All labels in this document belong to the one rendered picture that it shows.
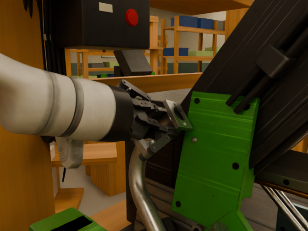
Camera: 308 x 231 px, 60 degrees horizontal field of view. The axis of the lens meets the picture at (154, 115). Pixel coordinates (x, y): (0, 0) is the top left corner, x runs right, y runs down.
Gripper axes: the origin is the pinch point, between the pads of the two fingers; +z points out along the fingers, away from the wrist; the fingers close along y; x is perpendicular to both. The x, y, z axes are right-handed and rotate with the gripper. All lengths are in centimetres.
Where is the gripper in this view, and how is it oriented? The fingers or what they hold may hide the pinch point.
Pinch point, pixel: (165, 123)
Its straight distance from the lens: 44.8
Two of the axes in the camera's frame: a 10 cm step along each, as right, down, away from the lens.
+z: 6.6, 1.2, 7.4
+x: -6.6, 5.8, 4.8
